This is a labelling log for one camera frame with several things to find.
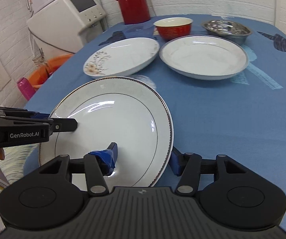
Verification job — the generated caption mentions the white deep plate grey rim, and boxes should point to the white deep plate grey rim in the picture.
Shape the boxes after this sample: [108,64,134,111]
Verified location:
[159,35,249,80]

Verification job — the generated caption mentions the red bowl white inside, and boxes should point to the red bowl white inside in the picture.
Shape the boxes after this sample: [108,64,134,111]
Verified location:
[154,17,193,40]

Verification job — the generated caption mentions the white plate with floral pattern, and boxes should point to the white plate with floral pattern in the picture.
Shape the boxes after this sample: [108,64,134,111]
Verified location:
[83,37,160,79]

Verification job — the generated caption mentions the white kitchen appliance with screen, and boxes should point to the white kitchen appliance with screen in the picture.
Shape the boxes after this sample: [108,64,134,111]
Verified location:
[27,0,107,59]

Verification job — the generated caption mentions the pink plastic bottle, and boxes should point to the pink plastic bottle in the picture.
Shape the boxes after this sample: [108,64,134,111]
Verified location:
[17,77,36,101]

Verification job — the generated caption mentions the stainless steel bowl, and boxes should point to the stainless steel bowl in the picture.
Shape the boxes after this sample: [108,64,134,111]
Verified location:
[201,20,252,45]

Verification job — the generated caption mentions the white plate with brown rim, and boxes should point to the white plate with brown rim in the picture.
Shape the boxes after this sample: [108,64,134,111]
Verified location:
[39,77,174,188]

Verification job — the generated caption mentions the red thermos jug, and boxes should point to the red thermos jug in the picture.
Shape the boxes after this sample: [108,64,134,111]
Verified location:
[116,0,151,25]

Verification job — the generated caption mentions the orange plastic basin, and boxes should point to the orange plastic basin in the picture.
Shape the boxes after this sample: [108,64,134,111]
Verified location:
[28,54,73,90]

